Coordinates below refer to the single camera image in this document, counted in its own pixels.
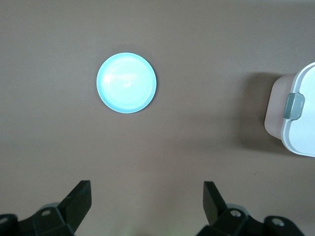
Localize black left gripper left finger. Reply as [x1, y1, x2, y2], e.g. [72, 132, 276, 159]
[0, 180, 92, 236]

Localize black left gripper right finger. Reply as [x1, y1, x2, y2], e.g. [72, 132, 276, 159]
[198, 181, 303, 236]

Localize pink box with white lid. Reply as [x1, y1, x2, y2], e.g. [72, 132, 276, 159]
[264, 61, 315, 158]

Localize grey box latch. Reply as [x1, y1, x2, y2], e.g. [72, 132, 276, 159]
[284, 92, 305, 120]

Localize light blue round plate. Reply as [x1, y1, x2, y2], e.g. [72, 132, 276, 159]
[95, 52, 158, 114]

